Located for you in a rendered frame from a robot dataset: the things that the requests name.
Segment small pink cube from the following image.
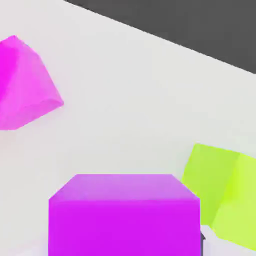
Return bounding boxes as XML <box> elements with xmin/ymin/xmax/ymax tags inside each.
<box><xmin>0</xmin><ymin>34</ymin><xmax>65</xmax><ymax>131</ymax></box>

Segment small lime green cube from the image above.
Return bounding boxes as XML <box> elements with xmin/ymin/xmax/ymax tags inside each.
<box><xmin>181</xmin><ymin>142</ymin><xmax>256</xmax><ymax>253</ymax></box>

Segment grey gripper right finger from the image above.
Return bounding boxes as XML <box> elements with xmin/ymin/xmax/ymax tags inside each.
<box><xmin>200</xmin><ymin>224</ymin><xmax>256</xmax><ymax>256</ymax></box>

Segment small purple cube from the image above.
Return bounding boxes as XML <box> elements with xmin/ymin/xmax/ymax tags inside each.
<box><xmin>48</xmin><ymin>173</ymin><xmax>201</xmax><ymax>256</ymax></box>

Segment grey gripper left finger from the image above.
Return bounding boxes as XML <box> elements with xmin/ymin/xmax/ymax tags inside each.
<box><xmin>17</xmin><ymin>245</ymin><xmax>50</xmax><ymax>256</ymax></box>

